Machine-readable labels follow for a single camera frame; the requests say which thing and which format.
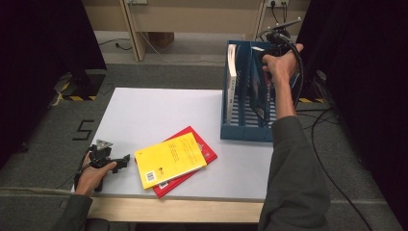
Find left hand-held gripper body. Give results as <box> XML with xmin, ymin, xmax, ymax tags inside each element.
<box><xmin>86</xmin><ymin>139</ymin><xmax>121</xmax><ymax>169</ymax></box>

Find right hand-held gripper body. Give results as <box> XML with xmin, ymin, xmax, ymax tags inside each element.
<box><xmin>259</xmin><ymin>16</ymin><xmax>303</xmax><ymax>58</ymax></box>

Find yellow book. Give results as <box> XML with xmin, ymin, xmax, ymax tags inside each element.
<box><xmin>134</xmin><ymin>132</ymin><xmax>208</xmax><ymax>191</ymax></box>

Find white book with picture grid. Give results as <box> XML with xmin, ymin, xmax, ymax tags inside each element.
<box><xmin>225</xmin><ymin>43</ymin><xmax>239</xmax><ymax>126</ymax></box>

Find red book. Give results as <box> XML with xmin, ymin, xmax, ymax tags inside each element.
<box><xmin>151</xmin><ymin>125</ymin><xmax>218</xmax><ymax>199</ymax></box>

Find blue plastic file rack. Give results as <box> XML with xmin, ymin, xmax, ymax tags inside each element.
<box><xmin>219</xmin><ymin>39</ymin><xmax>301</xmax><ymax>144</ymax></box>

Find person's left hand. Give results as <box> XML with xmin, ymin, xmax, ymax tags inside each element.
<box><xmin>75</xmin><ymin>155</ymin><xmax>118</xmax><ymax>196</ymax></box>

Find person's right hand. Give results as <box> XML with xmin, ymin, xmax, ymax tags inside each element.
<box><xmin>262</xmin><ymin>42</ymin><xmax>305</xmax><ymax>86</ymax></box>

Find black stand base striped tape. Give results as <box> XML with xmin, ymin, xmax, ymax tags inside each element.
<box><xmin>296</xmin><ymin>65</ymin><xmax>329</xmax><ymax>105</ymax></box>
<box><xmin>51</xmin><ymin>68</ymin><xmax>108</xmax><ymax>102</ymax></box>

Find wooden table with white top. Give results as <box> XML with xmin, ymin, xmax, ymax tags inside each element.
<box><xmin>70</xmin><ymin>87</ymin><xmax>277</xmax><ymax>224</ymax></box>

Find black curtain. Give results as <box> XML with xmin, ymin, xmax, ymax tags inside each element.
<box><xmin>293</xmin><ymin>0</ymin><xmax>408</xmax><ymax>223</ymax></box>
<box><xmin>0</xmin><ymin>0</ymin><xmax>108</xmax><ymax>169</ymax></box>

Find brown cardboard box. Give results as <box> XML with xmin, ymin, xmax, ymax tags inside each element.
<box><xmin>147</xmin><ymin>32</ymin><xmax>176</xmax><ymax>49</ymax></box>

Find black socket cables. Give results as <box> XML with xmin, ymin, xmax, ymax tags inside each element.
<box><xmin>258</xmin><ymin>1</ymin><xmax>291</xmax><ymax>42</ymax></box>

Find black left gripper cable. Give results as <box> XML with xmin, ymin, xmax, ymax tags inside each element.
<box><xmin>73</xmin><ymin>146</ymin><xmax>93</xmax><ymax>193</ymax></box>

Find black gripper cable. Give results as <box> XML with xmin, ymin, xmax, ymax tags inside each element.
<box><xmin>256</xmin><ymin>28</ymin><xmax>305</xmax><ymax>109</ymax></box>
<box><xmin>73</xmin><ymin>146</ymin><xmax>93</xmax><ymax>193</ymax></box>

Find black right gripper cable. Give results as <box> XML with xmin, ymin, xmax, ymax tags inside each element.
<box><xmin>256</xmin><ymin>28</ymin><xmax>305</xmax><ymax>109</ymax></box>

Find light wooden desk frame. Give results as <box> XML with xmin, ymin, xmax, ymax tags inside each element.
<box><xmin>80</xmin><ymin>0</ymin><xmax>312</xmax><ymax>63</ymax></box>

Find white floor cable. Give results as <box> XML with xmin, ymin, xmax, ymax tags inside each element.
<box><xmin>130</xmin><ymin>4</ymin><xmax>226</xmax><ymax>64</ymax></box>

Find black floor cable with plug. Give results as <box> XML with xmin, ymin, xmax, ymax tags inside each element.
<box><xmin>96</xmin><ymin>38</ymin><xmax>134</xmax><ymax>52</ymax></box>

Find black floor cables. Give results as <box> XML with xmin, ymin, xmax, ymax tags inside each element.
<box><xmin>294</xmin><ymin>107</ymin><xmax>375</xmax><ymax>231</ymax></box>

